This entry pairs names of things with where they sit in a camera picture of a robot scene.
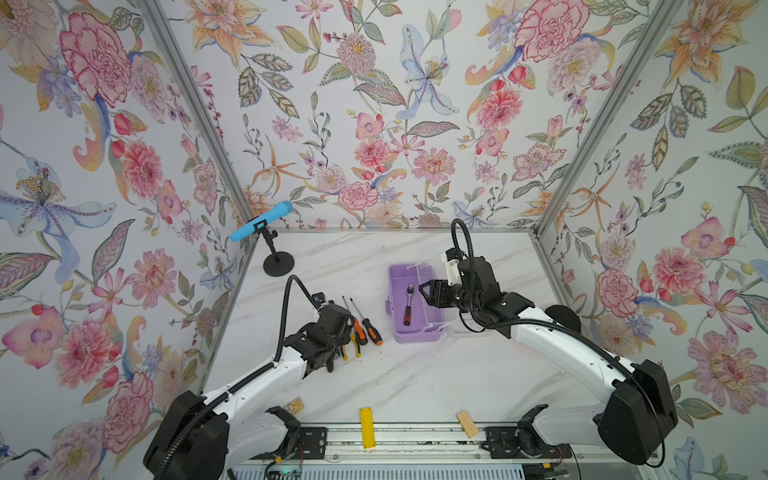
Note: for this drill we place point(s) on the black round pad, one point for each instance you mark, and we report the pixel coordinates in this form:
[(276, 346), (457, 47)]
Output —
[(564, 316)]

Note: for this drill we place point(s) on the small wooden tag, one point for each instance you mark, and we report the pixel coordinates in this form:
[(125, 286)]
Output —
[(295, 406)]

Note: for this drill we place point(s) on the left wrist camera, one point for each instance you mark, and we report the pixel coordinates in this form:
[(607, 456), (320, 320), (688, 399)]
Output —
[(319, 299)]

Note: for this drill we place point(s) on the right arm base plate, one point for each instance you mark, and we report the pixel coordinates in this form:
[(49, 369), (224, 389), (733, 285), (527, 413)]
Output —
[(511, 442)]

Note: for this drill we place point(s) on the yellow handled pliers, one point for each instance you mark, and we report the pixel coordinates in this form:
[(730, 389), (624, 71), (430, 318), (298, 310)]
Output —
[(352, 348)]

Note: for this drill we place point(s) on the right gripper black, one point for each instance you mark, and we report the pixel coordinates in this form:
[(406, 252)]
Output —
[(438, 290)]

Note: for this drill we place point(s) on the wooden block on rail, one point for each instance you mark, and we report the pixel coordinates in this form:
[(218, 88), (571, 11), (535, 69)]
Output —
[(467, 424)]

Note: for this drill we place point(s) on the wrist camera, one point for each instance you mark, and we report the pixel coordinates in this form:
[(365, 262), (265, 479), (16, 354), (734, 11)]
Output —
[(451, 259), (319, 299)]

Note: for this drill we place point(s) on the black microphone stand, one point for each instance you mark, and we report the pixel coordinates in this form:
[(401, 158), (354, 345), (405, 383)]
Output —
[(277, 263)]

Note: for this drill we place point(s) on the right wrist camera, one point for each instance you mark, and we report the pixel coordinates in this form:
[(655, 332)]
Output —
[(451, 259)]

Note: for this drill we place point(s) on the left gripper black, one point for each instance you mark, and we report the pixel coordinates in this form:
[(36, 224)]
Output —
[(344, 334)]

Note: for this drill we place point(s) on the aluminium front rail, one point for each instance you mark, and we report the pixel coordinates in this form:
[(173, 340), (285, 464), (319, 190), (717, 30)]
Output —
[(421, 443)]

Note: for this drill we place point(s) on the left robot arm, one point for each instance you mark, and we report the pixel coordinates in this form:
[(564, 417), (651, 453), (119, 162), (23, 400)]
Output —
[(204, 435)]

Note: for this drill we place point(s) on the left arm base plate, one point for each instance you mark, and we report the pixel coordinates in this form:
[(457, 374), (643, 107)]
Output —
[(300, 444)]

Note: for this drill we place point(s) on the blue microphone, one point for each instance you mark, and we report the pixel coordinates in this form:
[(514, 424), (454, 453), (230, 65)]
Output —
[(281, 210)]

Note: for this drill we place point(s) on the orange black screwdriver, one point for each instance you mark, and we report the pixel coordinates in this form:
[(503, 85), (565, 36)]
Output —
[(372, 333), (359, 332)]

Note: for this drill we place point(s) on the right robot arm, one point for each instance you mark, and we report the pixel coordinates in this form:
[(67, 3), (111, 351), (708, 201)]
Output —
[(634, 412)]

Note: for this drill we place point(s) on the purple plastic tool box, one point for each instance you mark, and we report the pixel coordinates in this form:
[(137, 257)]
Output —
[(428, 324)]

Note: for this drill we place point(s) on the yellow block on rail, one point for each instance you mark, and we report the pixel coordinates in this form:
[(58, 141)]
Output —
[(367, 428)]

